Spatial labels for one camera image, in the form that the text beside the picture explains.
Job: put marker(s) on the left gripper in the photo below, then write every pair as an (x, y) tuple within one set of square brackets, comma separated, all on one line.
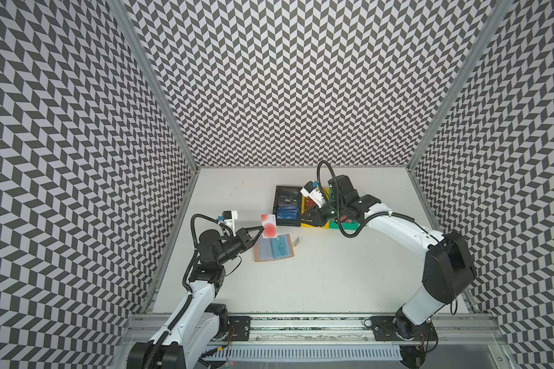
[(245, 237)]

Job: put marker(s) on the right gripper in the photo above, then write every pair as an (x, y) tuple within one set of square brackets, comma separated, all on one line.
[(315, 215)]

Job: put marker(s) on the red circle white card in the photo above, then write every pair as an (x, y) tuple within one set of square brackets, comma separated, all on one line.
[(270, 228)]

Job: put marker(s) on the teal credit card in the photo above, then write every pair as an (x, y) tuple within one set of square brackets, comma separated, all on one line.
[(281, 247)]

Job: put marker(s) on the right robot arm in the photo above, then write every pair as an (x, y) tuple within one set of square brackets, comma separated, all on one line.
[(448, 264)]

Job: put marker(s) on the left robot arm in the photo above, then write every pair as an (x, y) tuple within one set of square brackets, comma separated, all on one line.
[(198, 320)]

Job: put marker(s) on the blue card in black bin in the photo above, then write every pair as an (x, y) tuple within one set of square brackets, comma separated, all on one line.
[(287, 213)]

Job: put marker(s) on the dark card in black bin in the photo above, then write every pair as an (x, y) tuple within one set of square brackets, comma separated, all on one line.
[(286, 200)]

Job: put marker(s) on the yellow plastic bin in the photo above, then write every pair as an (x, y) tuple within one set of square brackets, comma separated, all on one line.
[(307, 203)]

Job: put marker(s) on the black plastic bin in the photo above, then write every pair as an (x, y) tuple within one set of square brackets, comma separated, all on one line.
[(291, 190)]

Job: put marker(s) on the green plastic bin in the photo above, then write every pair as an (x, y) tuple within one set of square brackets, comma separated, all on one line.
[(348, 224)]

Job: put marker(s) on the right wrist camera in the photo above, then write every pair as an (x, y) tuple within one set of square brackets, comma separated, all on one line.
[(312, 190)]

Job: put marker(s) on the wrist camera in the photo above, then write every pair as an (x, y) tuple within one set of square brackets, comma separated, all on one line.
[(228, 218), (312, 190)]

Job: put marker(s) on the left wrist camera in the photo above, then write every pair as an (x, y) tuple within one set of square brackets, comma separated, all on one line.
[(228, 218)]

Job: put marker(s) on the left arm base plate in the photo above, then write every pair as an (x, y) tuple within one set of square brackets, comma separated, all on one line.
[(235, 328)]

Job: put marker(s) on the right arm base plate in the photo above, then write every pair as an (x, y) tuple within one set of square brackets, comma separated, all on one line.
[(392, 328)]

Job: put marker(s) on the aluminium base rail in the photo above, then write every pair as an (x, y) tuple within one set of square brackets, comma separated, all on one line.
[(332, 328)]

